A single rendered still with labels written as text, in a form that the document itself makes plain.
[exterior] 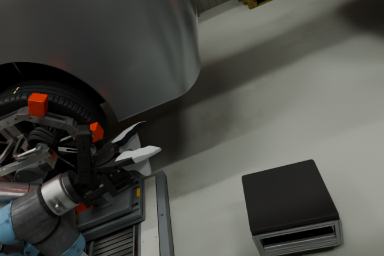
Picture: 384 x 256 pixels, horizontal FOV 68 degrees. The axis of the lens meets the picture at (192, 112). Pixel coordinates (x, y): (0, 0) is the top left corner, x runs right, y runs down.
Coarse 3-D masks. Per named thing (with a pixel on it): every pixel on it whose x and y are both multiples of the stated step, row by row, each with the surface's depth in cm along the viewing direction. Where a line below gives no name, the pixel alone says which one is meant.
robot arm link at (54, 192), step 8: (56, 176) 58; (48, 184) 56; (56, 184) 56; (48, 192) 55; (56, 192) 55; (64, 192) 55; (48, 200) 55; (56, 200) 55; (64, 200) 55; (72, 200) 56; (56, 208) 54; (64, 208) 56; (72, 208) 57
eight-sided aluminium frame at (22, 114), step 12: (24, 108) 138; (0, 120) 139; (12, 120) 135; (24, 120) 136; (36, 120) 137; (48, 120) 138; (60, 120) 141; (72, 120) 145; (72, 132) 145; (0, 180) 153; (12, 180) 159
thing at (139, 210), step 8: (136, 176) 216; (136, 184) 209; (144, 184) 217; (136, 192) 206; (144, 192) 210; (136, 200) 200; (144, 200) 204; (136, 208) 191; (144, 208) 198; (120, 216) 193; (128, 216) 191; (136, 216) 188; (144, 216) 192; (104, 224) 193; (112, 224) 188; (120, 224) 189; (128, 224) 191; (88, 232) 193; (96, 232) 190; (104, 232) 191; (88, 240) 193
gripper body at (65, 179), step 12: (96, 156) 59; (108, 156) 57; (96, 168) 56; (72, 180) 57; (96, 180) 58; (108, 180) 57; (120, 180) 59; (132, 180) 59; (72, 192) 55; (84, 192) 59; (96, 192) 59; (120, 192) 59; (84, 204) 59
